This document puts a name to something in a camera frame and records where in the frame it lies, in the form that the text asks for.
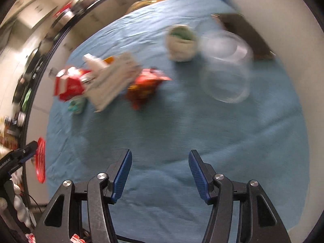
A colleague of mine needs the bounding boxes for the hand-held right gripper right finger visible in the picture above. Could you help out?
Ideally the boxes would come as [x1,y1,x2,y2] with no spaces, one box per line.
[189,150,291,243]

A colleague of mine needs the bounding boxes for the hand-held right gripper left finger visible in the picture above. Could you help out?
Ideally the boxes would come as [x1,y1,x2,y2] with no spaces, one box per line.
[33,149,133,243]

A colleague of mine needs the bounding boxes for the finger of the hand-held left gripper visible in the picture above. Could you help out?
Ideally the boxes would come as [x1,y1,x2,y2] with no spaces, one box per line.
[10,141,38,169]

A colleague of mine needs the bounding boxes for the red mesh plastic basket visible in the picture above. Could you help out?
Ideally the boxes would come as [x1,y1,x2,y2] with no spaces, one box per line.
[35,137,47,184]

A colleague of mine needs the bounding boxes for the person's left hand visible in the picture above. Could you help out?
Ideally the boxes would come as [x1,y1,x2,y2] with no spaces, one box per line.
[10,172,33,229]

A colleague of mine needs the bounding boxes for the blue cloth table cover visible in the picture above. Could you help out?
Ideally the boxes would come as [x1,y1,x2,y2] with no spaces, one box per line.
[47,0,310,243]

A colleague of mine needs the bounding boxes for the small teal packet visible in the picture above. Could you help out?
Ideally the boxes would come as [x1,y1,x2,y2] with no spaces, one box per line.
[68,98,86,114]

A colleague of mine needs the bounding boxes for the red and white carton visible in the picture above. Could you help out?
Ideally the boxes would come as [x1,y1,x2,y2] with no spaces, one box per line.
[54,66,93,102]

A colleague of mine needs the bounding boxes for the red snack packet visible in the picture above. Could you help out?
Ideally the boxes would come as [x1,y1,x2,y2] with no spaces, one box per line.
[126,68,173,110]

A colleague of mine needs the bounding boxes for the clear plastic container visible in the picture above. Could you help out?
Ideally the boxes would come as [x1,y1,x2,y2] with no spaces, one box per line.
[199,32,254,104]

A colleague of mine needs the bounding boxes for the white bowl with green contents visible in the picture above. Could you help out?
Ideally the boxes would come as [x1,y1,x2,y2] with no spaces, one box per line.
[165,24,198,62]

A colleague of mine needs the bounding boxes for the dark brown board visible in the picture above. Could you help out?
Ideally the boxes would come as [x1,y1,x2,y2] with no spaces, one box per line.
[211,13,276,61]

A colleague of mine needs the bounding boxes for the golden foil packet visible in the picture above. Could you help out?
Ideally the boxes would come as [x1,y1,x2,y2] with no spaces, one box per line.
[127,0,175,13]

